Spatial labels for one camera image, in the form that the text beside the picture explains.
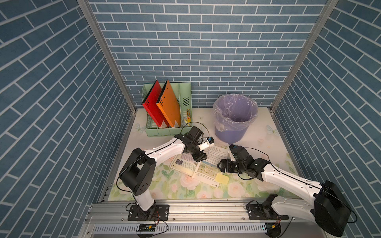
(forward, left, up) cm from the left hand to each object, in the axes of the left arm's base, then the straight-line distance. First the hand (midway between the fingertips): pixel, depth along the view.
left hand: (205, 154), depth 87 cm
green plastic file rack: (+43, +15, +12) cm, 47 cm away
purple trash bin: (+14, -19, -2) cm, 24 cm away
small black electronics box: (-34, +30, -11) cm, 47 cm away
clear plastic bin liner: (+28, -20, +8) cm, 35 cm away
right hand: (-7, -9, 0) cm, 11 cm away
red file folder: (+23, +33, +19) cm, 45 cm away
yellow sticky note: (-12, -10, -7) cm, 17 cm away
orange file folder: (+33, +24, +11) cm, 42 cm away
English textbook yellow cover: (-8, 0, -6) cm, 10 cm away
